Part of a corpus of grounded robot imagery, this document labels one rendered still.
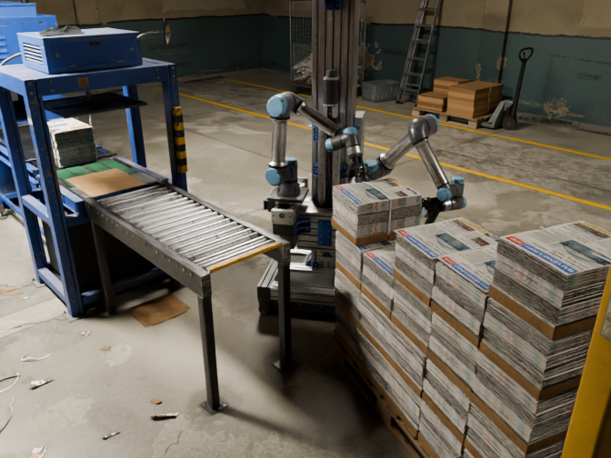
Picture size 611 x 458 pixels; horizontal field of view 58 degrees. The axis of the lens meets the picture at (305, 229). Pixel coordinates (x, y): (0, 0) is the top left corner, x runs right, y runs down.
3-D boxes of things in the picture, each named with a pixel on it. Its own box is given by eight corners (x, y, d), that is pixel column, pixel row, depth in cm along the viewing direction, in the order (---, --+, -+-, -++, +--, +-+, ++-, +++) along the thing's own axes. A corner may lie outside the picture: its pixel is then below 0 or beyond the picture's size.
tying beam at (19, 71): (177, 79, 366) (175, 64, 361) (28, 98, 307) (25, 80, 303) (129, 68, 411) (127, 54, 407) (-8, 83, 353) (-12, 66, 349)
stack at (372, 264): (387, 340, 345) (396, 217, 311) (523, 482, 247) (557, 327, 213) (331, 355, 331) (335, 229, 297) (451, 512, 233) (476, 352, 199)
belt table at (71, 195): (169, 191, 387) (168, 177, 383) (77, 215, 347) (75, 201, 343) (124, 168, 434) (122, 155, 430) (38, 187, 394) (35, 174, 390)
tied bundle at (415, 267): (460, 261, 263) (465, 216, 253) (503, 291, 238) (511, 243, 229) (391, 276, 249) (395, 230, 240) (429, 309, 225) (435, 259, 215)
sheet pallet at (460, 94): (504, 120, 879) (509, 84, 856) (475, 129, 829) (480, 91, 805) (440, 108, 960) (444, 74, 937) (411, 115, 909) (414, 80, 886)
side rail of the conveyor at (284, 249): (291, 262, 295) (291, 241, 290) (284, 264, 292) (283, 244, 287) (164, 195, 385) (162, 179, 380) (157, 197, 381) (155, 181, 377)
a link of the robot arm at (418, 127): (412, 117, 298) (454, 198, 298) (422, 114, 306) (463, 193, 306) (396, 127, 307) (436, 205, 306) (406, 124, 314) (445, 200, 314)
